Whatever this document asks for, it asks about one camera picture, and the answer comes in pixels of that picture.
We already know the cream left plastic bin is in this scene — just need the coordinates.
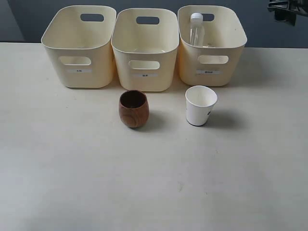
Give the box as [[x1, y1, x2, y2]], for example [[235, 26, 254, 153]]
[[41, 5, 116, 88]]

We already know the brown wooden cup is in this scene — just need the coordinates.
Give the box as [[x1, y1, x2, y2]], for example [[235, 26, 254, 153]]
[[118, 90, 149, 128]]

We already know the cream middle plastic bin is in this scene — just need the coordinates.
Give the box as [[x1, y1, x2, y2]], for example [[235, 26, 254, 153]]
[[111, 8, 180, 92]]

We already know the clear plastic bottle white cap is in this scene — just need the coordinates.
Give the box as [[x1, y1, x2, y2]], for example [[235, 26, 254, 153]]
[[190, 13, 205, 47]]

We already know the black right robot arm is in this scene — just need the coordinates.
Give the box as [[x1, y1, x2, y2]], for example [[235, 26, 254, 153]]
[[268, 0, 308, 26]]

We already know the white paper cup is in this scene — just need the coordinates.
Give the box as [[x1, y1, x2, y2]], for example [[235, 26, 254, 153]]
[[185, 86, 218, 126]]

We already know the cream plastic bin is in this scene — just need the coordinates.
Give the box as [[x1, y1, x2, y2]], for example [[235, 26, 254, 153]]
[[111, 8, 180, 92], [178, 5, 247, 87], [41, 5, 116, 88]]

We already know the cream right plastic bin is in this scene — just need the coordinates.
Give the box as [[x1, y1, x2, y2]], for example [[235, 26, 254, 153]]
[[178, 5, 247, 87]]

